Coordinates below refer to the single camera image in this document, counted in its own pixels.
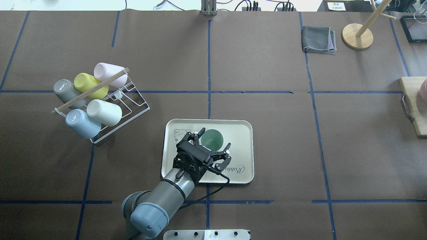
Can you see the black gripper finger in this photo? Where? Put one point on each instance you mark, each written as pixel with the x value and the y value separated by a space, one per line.
pixel 194 137
pixel 221 158

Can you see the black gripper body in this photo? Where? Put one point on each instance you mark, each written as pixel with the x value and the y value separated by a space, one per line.
pixel 218 155

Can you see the mint green cup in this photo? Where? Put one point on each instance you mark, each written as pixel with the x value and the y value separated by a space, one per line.
pixel 212 139

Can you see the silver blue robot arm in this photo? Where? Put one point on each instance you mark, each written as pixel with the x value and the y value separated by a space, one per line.
pixel 148 212

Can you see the cream rabbit tray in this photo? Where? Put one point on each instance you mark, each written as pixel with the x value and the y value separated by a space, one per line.
pixel 237 132

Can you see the white cup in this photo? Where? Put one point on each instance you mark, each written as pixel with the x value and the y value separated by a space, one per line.
pixel 107 113

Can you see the pink cup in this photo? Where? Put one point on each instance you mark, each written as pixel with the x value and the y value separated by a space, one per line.
pixel 103 71

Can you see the light blue cup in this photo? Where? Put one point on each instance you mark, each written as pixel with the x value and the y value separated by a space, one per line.
pixel 82 124

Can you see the yellow cup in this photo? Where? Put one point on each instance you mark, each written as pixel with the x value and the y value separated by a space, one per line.
pixel 84 82

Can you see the grey cup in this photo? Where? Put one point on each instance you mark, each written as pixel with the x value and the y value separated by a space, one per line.
pixel 65 90

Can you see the black metal tray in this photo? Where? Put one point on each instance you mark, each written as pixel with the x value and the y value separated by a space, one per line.
pixel 415 31

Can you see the folded grey cloth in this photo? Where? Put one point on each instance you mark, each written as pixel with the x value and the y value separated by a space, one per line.
pixel 318 39

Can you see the wooden mug tree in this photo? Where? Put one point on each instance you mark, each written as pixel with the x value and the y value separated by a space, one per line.
pixel 359 36

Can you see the black box with label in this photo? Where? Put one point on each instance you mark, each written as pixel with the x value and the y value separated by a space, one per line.
pixel 345 6

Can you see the wooden cutting board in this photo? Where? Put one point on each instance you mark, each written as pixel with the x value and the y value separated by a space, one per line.
pixel 414 107

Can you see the pink bowl with ice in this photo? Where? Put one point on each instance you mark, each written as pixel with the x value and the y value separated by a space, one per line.
pixel 423 91

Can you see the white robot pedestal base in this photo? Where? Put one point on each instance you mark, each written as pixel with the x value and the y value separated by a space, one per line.
pixel 208 234

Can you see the white wire cup rack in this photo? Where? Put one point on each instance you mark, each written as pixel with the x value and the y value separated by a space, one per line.
pixel 128 98

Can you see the aluminium frame post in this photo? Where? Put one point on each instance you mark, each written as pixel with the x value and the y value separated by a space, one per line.
pixel 209 7

